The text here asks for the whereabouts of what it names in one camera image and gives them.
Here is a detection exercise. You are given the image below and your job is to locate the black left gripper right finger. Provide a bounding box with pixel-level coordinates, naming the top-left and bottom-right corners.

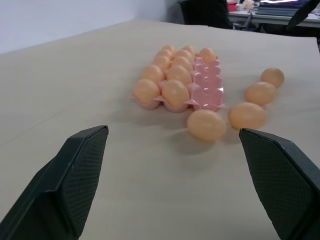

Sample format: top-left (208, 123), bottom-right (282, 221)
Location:
top-left (238, 127), bottom-right (320, 240)

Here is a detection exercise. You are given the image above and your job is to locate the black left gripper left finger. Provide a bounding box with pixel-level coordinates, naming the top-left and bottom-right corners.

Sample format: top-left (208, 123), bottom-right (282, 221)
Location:
top-left (0, 124), bottom-right (110, 240)

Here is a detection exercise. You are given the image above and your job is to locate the pink plastic egg tray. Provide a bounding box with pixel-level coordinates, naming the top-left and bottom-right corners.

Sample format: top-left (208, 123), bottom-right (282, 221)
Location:
top-left (131, 54), bottom-right (227, 112)

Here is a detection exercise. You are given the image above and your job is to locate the white office desk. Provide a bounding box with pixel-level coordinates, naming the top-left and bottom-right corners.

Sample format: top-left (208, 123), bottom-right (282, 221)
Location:
top-left (227, 9), bottom-right (320, 34)

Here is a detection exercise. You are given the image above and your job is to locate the orange egg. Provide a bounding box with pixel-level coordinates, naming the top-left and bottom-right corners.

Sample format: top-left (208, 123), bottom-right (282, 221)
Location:
top-left (133, 78), bottom-right (161, 104)
top-left (227, 102), bottom-right (267, 130)
top-left (156, 49), bottom-right (175, 60)
top-left (166, 65), bottom-right (193, 86)
top-left (175, 49), bottom-right (196, 62)
top-left (187, 109), bottom-right (228, 141)
top-left (244, 81), bottom-right (278, 106)
top-left (181, 45), bottom-right (197, 55)
top-left (161, 79), bottom-right (190, 107)
top-left (161, 44), bottom-right (177, 55)
top-left (172, 56), bottom-right (195, 72)
top-left (152, 55), bottom-right (172, 71)
top-left (141, 64), bottom-right (165, 84)
top-left (198, 47), bottom-right (217, 64)
top-left (260, 67), bottom-right (285, 89)

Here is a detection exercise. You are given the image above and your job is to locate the black office chair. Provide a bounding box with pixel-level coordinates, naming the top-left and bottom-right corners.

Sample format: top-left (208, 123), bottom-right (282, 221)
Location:
top-left (177, 0), bottom-right (235, 30)
top-left (287, 0), bottom-right (320, 31)

